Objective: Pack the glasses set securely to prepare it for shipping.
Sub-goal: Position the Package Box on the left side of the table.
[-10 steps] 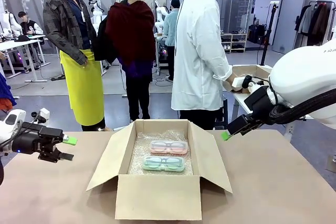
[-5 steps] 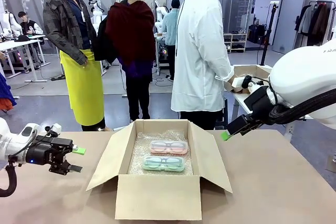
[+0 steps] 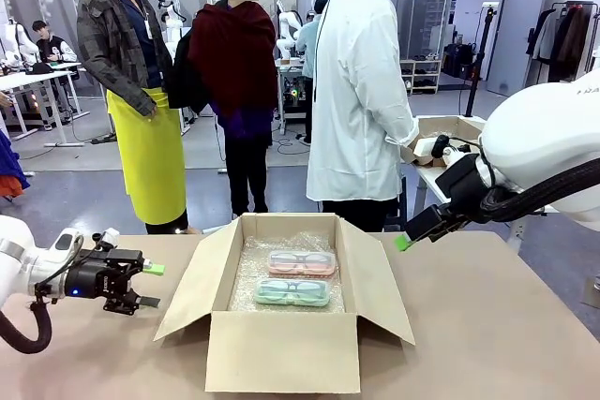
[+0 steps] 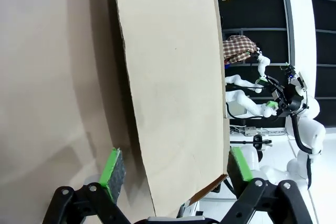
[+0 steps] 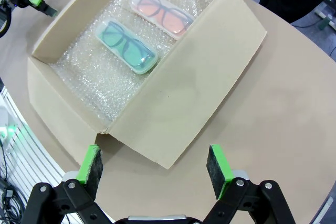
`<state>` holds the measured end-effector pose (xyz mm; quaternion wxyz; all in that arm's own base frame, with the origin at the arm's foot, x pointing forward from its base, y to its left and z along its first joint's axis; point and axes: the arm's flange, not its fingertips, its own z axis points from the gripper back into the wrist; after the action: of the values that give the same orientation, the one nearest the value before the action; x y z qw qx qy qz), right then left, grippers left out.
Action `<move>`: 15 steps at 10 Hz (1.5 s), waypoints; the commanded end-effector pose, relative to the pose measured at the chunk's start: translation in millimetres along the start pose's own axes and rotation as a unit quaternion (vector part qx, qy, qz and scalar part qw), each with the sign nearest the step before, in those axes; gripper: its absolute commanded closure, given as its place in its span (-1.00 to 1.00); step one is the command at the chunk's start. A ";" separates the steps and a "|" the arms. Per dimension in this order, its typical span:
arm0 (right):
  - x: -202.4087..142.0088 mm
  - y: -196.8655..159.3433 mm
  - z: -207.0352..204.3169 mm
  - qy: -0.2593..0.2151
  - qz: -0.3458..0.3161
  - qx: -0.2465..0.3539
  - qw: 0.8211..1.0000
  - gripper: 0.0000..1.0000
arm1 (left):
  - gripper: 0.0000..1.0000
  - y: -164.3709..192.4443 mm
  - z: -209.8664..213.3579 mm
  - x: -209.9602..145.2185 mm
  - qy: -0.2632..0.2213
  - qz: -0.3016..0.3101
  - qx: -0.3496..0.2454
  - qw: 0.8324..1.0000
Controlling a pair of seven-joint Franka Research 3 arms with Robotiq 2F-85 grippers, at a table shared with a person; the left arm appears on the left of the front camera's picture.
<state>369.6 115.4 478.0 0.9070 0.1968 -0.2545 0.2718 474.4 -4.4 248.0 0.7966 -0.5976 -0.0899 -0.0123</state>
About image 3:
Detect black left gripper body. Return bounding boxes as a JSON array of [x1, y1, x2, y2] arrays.
[[65, 245, 146, 318]]

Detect blue and orange cloth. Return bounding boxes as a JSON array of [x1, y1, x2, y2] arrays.
[[0, 127, 31, 200]]

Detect mannequin with dark red shawl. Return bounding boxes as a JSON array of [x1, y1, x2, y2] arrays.
[[168, 0, 279, 222]]

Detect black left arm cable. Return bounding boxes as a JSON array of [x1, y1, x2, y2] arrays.
[[0, 299, 53, 355]]

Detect person's right forearm white sleeve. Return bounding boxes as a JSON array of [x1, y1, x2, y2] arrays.
[[367, 109, 422, 151]]

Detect clear bubble wrap sheet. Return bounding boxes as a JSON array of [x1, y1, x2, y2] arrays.
[[228, 230, 347, 315]]

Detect white background work table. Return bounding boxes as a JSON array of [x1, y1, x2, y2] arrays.
[[0, 61, 91, 148]]

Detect person in white coat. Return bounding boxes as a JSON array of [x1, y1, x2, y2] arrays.
[[305, 0, 422, 232]]

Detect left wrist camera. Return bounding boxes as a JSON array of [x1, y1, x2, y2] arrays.
[[90, 227, 121, 252]]

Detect black suitcases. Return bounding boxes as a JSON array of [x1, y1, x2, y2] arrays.
[[442, 33, 478, 79]]

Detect standing person in teal shirt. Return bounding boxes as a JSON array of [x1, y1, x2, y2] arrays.
[[293, 0, 330, 144]]

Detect mannequin with yellow apron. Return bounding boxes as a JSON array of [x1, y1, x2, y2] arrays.
[[76, 0, 189, 236]]

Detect pink glasses case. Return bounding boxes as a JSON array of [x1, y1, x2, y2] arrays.
[[267, 249, 338, 278]]

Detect white side table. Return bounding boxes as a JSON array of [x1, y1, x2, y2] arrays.
[[412, 160, 562, 254]]

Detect seated person in varsity jacket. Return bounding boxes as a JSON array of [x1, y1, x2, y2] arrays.
[[31, 19, 80, 113]]

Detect small open cardboard box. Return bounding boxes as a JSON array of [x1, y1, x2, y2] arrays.
[[411, 114, 488, 168]]

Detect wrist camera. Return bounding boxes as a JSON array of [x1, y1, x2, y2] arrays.
[[429, 134, 472, 163], [90, 227, 121, 252]]

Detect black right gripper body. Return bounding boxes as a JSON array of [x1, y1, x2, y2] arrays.
[[404, 154, 494, 244]]

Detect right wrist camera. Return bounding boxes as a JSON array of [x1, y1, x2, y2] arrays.
[[429, 134, 472, 163]]

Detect black clothes rack with coats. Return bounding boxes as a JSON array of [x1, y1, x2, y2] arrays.
[[525, 0, 600, 85]]

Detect small white box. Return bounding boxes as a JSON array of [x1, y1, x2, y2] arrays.
[[413, 137, 441, 159]]

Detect black tripod stand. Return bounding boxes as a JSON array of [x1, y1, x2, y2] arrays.
[[462, 3, 499, 119]]

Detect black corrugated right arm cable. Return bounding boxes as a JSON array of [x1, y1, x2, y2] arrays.
[[481, 156, 600, 224]]

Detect open brown cardboard box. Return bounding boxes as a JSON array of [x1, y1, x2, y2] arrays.
[[153, 212, 416, 394]]

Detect mint green glasses case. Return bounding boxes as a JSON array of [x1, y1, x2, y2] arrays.
[[253, 277, 330, 308]]

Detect wooden shoe rack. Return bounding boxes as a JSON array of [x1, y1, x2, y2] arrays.
[[399, 58, 442, 95]]

